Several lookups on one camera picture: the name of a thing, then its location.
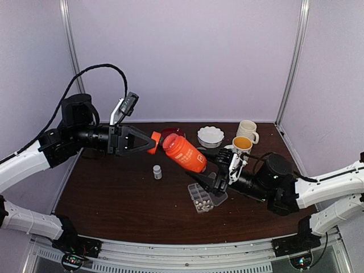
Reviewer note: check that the white scalloped bowl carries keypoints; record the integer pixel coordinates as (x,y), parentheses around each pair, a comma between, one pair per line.
(210,136)

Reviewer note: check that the cream ribbed ceramic mug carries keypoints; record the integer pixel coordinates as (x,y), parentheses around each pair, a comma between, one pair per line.
(248,129)

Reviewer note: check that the floral mug yellow inside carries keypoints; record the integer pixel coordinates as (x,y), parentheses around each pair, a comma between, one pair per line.
(240,145)

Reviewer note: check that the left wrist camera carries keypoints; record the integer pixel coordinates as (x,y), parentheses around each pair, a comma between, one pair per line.
(123,109)

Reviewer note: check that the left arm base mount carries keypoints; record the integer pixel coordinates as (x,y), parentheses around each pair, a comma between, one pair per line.
(77,251)

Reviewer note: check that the orange pill bottle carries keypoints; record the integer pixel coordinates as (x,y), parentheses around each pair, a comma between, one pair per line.
(184,153)

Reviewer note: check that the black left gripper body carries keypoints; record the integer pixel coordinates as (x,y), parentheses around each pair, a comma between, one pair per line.
(114,132)

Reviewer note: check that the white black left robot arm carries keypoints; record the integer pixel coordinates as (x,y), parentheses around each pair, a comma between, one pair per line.
(80,127)

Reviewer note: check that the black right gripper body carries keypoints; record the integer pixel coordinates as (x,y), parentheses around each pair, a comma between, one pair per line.
(222,181)

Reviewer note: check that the right aluminium frame post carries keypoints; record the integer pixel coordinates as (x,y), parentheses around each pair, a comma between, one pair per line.
(297,50)

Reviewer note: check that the aluminium frame post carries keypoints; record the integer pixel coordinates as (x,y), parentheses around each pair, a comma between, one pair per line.
(297,50)
(66,18)

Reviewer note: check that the orange bottle cap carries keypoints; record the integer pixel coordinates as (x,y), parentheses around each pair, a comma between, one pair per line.
(155,136)

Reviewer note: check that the front aluminium rail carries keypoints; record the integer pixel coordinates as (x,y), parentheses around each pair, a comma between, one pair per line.
(248,256)

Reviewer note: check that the red floral plate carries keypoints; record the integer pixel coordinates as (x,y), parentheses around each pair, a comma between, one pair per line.
(172,130)

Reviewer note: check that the left aluminium frame post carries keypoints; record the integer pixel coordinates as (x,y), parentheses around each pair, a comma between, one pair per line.
(66,18)

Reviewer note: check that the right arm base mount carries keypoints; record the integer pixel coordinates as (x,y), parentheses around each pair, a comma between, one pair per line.
(298,248)

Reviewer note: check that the small white pill bottle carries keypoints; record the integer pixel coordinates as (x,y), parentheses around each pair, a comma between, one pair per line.
(157,172)

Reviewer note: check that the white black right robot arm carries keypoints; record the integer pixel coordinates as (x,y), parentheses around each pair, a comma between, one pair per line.
(286,191)

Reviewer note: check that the clear plastic pill organizer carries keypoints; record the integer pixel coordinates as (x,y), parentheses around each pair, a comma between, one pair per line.
(204,201)

